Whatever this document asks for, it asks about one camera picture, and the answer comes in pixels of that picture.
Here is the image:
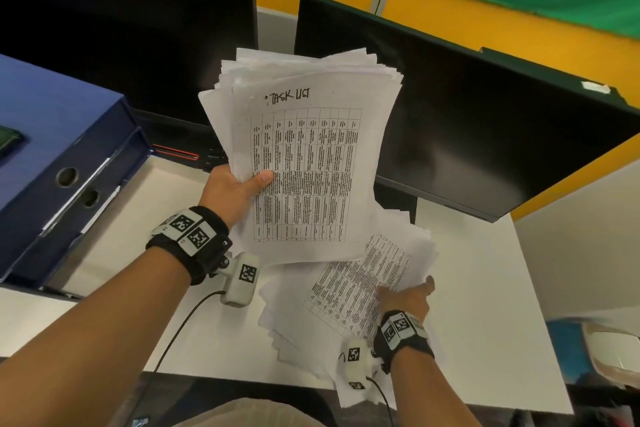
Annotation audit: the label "blue lever arch binder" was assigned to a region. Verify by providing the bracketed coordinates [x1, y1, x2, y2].
[0, 127, 154, 288]
[0, 53, 139, 247]

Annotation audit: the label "black camera cable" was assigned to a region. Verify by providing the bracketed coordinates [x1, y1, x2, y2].
[125, 290, 227, 427]
[365, 376, 396, 427]

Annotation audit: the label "person's left forearm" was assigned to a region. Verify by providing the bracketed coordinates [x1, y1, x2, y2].
[0, 247, 193, 427]

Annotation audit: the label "stack of printed paper sheets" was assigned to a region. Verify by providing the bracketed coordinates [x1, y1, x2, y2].
[198, 47, 404, 268]

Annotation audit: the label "black computer monitor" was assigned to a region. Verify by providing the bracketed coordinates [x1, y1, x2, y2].
[0, 0, 260, 128]

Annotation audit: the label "blue and beige bag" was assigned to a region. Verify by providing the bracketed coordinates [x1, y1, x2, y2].
[546, 311, 640, 392]

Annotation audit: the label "pile of printed papers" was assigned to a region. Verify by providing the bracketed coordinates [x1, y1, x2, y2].
[257, 205, 440, 410]

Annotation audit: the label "black monitor base red stripe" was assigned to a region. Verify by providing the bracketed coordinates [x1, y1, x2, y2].
[131, 108, 230, 173]

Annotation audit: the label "person's right forearm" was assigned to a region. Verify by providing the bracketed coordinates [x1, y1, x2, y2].
[389, 346, 482, 427]

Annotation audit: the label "black left wristband with markers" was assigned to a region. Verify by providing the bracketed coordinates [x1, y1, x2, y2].
[145, 205, 234, 287]

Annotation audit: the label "black monitor stand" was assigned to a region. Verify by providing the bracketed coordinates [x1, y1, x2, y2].
[373, 181, 419, 225]

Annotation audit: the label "dark green phone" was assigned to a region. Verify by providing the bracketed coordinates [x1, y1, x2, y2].
[0, 125, 24, 158]

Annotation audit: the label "black wristband with markers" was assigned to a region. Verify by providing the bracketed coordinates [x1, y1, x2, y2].
[372, 310, 436, 375]
[145, 205, 234, 287]

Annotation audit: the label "black right wristband with markers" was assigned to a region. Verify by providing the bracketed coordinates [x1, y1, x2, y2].
[372, 310, 436, 375]

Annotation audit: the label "black left camera cable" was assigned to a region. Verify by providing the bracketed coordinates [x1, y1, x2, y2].
[125, 290, 227, 427]

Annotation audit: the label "person's left hand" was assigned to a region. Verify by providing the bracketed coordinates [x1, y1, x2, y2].
[198, 164, 275, 230]

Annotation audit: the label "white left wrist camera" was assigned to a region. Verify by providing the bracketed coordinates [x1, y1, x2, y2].
[219, 251, 262, 309]

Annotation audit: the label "person's beige trousers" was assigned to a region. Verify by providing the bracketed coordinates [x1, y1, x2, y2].
[171, 397, 327, 427]

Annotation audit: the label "black monitor with white tape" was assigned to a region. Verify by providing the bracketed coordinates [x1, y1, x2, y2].
[293, 0, 640, 224]

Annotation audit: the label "person's right hand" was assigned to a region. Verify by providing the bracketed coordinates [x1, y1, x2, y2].
[376, 276, 436, 325]

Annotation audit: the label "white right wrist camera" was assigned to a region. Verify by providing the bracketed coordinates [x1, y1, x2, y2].
[341, 336, 377, 392]

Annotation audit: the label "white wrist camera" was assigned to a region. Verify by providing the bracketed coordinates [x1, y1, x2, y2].
[341, 336, 377, 392]
[219, 251, 262, 309]

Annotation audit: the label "black right camera cable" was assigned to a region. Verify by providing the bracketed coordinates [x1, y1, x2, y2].
[365, 376, 396, 427]

